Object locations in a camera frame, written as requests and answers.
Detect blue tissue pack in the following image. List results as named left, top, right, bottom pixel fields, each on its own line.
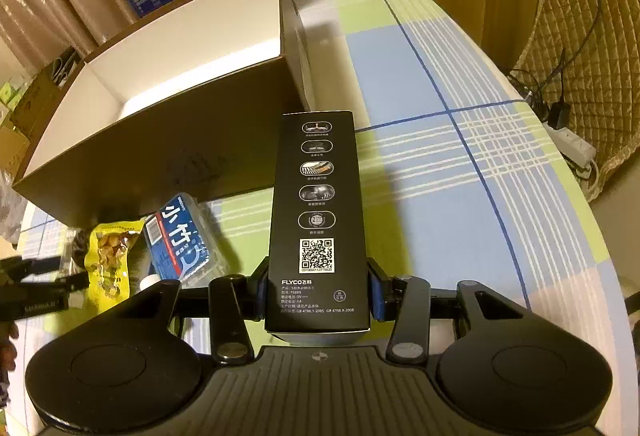
left=144, top=192, right=237, bottom=283

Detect plain brown cardboard box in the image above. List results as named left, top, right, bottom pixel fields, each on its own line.
left=9, top=60, right=67, bottom=133

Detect light green small boxes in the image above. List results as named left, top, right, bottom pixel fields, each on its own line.
left=0, top=80, right=22, bottom=113

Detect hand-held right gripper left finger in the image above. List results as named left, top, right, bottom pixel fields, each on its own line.
left=107, top=258, right=271, bottom=364

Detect grey box lid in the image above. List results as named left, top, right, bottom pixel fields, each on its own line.
left=279, top=0, right=352, bottom=113

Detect desktop with checked cloth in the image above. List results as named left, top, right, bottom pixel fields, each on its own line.
left=15, top=0, right=620, bottom=359

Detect black printed product box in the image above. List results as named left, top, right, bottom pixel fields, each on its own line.
left=264, top=112, right=372, bottom=334

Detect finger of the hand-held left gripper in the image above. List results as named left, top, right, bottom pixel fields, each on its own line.
left=0, top=281, right=71, bottom=299
left=0, top=257, right=66, bottom=279

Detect white power strip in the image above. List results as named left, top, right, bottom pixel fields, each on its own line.
left=546, top=125, right=599, bottom=177

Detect chair with quilted cover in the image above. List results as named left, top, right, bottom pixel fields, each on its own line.
left=510, top=0, right=640, bottom=203

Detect brown cardboard box white inside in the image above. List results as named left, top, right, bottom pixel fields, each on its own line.
left=11, top=0, right=308, bottom=229

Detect person's left hand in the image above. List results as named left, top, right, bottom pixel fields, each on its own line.
left=0, top=322, right=22, bottom=372

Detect yellow snack packet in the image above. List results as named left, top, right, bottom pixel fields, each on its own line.
left=84, top=223, right=147, bottom=313

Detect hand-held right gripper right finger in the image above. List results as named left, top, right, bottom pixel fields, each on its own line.
left=367, top=257, right=526, bottom=365

